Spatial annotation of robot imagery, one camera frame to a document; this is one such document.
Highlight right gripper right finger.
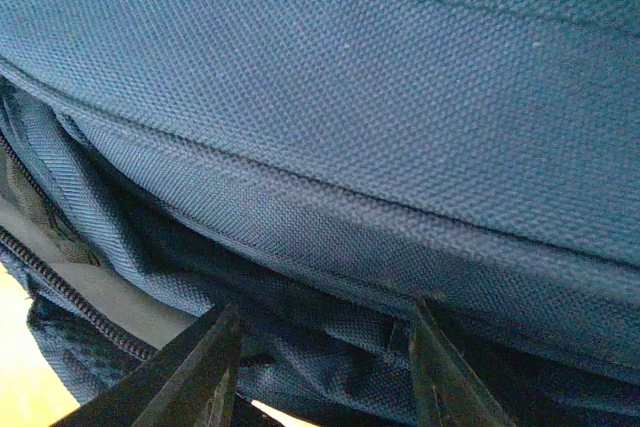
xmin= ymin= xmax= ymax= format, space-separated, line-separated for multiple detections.
xmin=409 ymin=300 xmax=514 ymax=426

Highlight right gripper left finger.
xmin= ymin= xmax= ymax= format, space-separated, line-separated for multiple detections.
xmin=56 ymin=304 xmax=243 ymax=426

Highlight navy blue student backpack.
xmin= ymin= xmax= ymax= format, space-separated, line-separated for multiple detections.
xmin=1 ymin=0 xmax=639 ymax=426

